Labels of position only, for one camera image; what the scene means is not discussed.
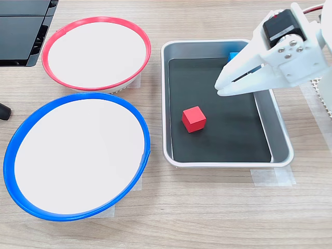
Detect blue cube block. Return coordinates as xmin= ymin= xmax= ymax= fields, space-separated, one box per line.
xmin=227 ymin=51 xmax=262 ymax=76

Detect red cube block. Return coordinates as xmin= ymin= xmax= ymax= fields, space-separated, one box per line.
xmin=181 ymin=105 xmax=207 ymax=134

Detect silver metal tray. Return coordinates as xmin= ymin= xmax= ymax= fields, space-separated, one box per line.
xmin=160 ymin=39 xmax=295 ymax=168

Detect black tray liner mat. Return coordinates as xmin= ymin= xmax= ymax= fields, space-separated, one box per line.
xmin=168 ymin=57 xmax=272 ymax=163

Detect white perforated mat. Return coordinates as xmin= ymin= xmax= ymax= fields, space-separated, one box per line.
xmin=310 ymin=77 xmax=332 ymax=118

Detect wide clear tape patch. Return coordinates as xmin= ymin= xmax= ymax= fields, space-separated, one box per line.
xmin=300 ymin=82 xmax=332 ymax=151

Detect clear tape strip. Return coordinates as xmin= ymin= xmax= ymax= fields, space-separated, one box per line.
xmin=130 ymin=170 xmax=143 ymax=192
xmin=126 ymin=72 xmax=142 ymax=89
xmin=250 ymin=165 xmax=297 ymax=187
xmin=85 ymin=203 xmax=116 ymax=219

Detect red-rimmed white dish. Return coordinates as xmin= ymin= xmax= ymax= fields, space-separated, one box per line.
xmin=41 ymin=17 xmax=152 ymax=94

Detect blue-rimmed white dish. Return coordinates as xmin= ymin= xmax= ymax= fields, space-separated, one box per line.
xmin=3 ymin=92 xmax=151 ymax=222

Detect black flat device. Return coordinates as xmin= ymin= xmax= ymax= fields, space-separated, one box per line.
xmin=0 ymin=0 xmax=60 ymax=67

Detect small black rounded object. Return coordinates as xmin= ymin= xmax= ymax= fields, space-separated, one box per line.
xmin=0 ymin=102 xmax=12 ymax=121

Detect thin red servo cable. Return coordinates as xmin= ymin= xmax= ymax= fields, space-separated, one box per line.
xmin=301 ymin=4 xmax=325 ymax=14

